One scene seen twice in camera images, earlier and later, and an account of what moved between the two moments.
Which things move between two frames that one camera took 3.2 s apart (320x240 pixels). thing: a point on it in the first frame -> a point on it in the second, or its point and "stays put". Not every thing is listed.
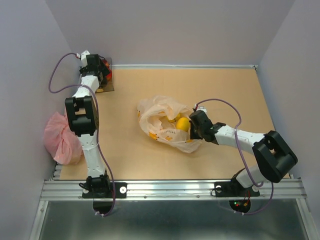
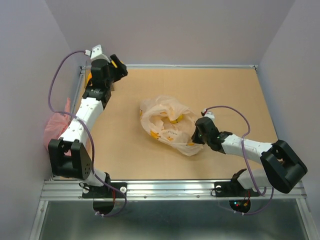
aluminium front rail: (170, 189) stays put
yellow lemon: (183, 123) -> (114, 63)
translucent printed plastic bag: (167, 120) stays put
